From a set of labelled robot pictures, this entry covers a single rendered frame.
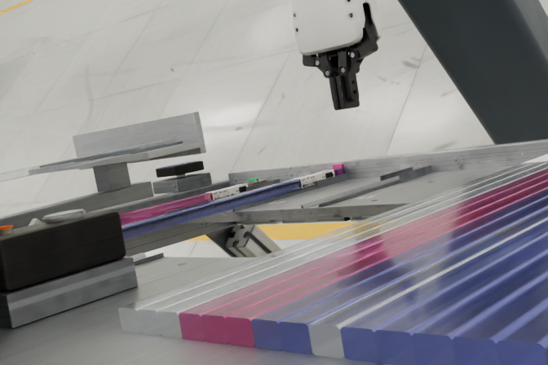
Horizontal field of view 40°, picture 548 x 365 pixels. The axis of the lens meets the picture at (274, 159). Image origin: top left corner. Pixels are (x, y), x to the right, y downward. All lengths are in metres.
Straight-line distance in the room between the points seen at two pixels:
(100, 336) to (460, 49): 1.06
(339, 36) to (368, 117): 1.30
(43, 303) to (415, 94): 1.80
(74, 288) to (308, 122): 1.94
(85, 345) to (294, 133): 2.02
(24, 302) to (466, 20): 1.00
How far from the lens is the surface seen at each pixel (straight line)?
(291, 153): 2.28
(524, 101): 1.41
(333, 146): 2.18
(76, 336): 0.36
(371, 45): 0.88
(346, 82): 0.90
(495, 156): 0.78
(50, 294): 0.42
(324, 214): 0.66
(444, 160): 0.81
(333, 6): 0.89
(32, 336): 0.38
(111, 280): 0.44
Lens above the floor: 1.26
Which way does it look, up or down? 33 degrees down
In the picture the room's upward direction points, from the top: 44 degrees counter-clockwise
